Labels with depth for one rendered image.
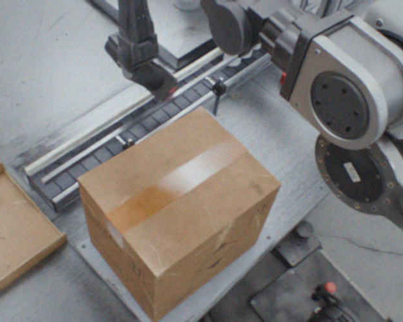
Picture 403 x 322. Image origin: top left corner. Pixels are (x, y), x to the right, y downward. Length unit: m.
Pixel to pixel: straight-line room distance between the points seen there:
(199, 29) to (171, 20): 0.10
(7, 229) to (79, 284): 0.22
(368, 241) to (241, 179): 1.43
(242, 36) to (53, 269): 0.70
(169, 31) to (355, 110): 1.02
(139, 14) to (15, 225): 0.56
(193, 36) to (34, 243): 0.77
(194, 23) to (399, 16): 1.01
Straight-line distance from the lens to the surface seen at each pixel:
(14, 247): 1.19
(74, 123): 1.37
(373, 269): 2.24
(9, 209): 1.24
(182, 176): 0.91
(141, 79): 1.13
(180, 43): 1.51
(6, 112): 1.43
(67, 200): 1.20
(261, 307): 1.75
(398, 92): 0.62
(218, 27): 0.73
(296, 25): 0.65
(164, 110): 1.32
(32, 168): 1.20
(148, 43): 1.08
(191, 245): 0.85
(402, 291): 2.26
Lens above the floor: 1.88
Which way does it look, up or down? 55 degrees down
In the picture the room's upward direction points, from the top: 10 degrees clockwise
